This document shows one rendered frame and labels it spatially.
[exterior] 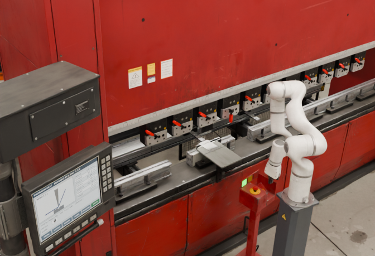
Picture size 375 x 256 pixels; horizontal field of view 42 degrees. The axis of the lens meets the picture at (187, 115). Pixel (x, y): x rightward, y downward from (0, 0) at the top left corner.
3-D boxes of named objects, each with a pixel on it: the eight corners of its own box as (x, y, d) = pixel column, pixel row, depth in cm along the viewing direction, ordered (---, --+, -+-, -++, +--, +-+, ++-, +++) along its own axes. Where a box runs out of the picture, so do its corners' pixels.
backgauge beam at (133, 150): (92, 178, 315) (91, 165, 310) (83, 168, 325) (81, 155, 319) (323, 91, 436) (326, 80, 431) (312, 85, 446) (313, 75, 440)
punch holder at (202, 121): (198, 128, 315) (199, 106, 307) (191, 123, 321) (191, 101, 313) (216, 122, 323) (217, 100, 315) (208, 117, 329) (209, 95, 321)
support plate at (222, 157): (221, 168, 309) (221, 167, 308) (196, 150, 327) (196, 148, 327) (242, 159, 318) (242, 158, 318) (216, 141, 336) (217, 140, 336)
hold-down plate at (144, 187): (116, 204, 293) (116, 201, 292) (111, 200, 297) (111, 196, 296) (157, 187, 309) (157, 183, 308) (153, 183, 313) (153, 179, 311)
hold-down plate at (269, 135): (260, 144, 357) (260, 140, 355) (255, 140, 360) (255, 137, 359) (288, 131, 372) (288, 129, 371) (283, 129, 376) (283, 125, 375)
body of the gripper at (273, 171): (265, 159, 315) (262, 173, 321) (278, 167, 309) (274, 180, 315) (272, 155, 320) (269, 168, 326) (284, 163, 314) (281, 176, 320)
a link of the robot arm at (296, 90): (297, 161, 266) (325, 158, 269) (304, 150, 256) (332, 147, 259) (274, 89, 293) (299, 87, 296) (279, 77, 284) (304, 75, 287)
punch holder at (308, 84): (302, 90, 368) (305, 71, 360) (294, 86, 374) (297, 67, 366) (315, 86, 376) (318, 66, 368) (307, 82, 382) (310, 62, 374)
